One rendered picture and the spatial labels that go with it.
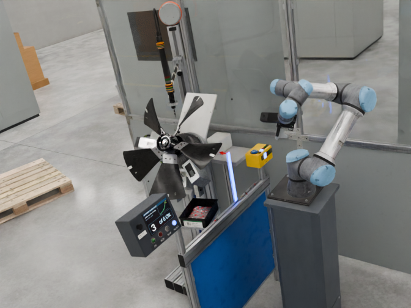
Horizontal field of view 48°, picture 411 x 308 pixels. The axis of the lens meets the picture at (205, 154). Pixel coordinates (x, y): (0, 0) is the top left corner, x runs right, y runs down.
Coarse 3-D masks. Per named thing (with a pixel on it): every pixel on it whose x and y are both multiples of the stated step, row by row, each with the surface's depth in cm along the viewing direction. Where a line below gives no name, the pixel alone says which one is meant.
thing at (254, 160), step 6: (258, 144) 292; (264, 144) 290; (258, 150) 284; (264, 150) 283; (246, 156) 283; (252, 156) 280; (258, 156) 278; (270, 156) 289; (246, 162) 285; (252, 162) 282; (258, 162) 279; (264, 162) 284
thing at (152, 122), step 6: (150, 102) 299; (150, 108) 299; (144, 114) 309; (150, 114) 300; (156, 114) 293; (144, 120) 311; (150, 120) 303; (156, 120) 295; (150, 126) 306; (156, 126) 297; (156, 132) 302
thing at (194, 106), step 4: (196, 96) 290; (200, 100) 280; (192, 104) 289; (196, 104) 280; (200, 104) 276; (192, 108) 282; (196, 108) 277; (188, 112) 283; (192, 112) 277; (188, 116) 278; (184, 120) 280; (180, 124) 282
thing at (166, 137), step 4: (160, 136) 285; (164, 136) 284; (168, 136) 281; (172, 136) 283; (176, 136) 292; (160, 140) 284; (164, 140) 284; (168, 140) 281; (172, 140) 281; (176, 140) 284; (180, 140) 289; (160, 144) 284; (164, 144) 283; (168, 144) 280; (172, 144) 281; (176, 144) 284; (160, 148) 283; (164, 148) 281; (168, 148) 280; (172, 148) 282; (164, 152) 284; (168, 152) 284; (172, 152) 285; (176, 152) 288; (180, 152) 287
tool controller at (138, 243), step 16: (144, 208) 207; (160, 208) 212; (128, 224) 200; (144, 224) 205; (160, 224) 211; (176, 224) 219; (128, 240) 206; (144, 240) 204; (160, 240) 211; (144, 256) 204
